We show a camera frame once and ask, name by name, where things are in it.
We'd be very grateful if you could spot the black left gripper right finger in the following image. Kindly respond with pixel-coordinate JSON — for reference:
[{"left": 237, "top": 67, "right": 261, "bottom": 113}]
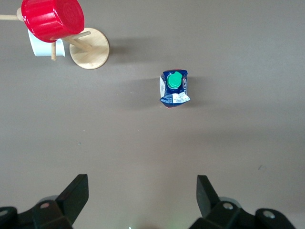
[{"left": 188, "top": 175, "right": 258, "bottom": 229}]

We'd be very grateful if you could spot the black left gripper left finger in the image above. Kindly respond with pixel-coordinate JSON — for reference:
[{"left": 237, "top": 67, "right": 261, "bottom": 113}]
[{"left": 30, "top": 174, "right": 89, "bottom": 229}]

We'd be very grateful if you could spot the blue milk carton green cap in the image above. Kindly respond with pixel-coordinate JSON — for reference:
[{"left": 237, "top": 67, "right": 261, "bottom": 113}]
[{"left": 159, "top": 69, "right": 191, "bottom": 109}]

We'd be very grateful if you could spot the small white cup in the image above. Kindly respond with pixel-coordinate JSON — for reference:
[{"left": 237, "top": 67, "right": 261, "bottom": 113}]
[{"left": 27, "top": 28, "right": 65, "bottom": 58}]

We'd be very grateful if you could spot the red plastic cup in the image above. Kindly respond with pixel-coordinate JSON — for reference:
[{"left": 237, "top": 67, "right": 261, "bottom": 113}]
[{"left": 20, "top": 0, "right": 85, "bottom": 43}]

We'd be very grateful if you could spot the wooden mug tree stand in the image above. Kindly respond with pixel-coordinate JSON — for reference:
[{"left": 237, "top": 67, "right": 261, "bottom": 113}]
[{"left": 0, "top": 7, "right": 110, "bottom": 70}]

